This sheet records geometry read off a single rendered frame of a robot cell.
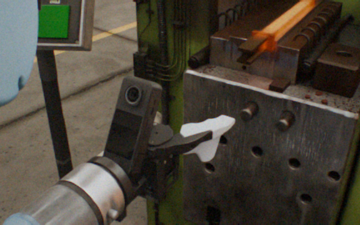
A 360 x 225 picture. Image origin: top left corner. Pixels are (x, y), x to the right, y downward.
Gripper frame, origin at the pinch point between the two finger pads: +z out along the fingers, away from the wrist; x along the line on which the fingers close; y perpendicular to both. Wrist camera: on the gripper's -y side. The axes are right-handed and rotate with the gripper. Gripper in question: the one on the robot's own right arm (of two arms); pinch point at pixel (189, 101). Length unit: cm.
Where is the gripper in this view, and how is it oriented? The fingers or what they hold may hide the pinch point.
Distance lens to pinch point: 62.6
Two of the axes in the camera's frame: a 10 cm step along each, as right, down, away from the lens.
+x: 8.6, 2.6, -4.5
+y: 0.0, 8.6, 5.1
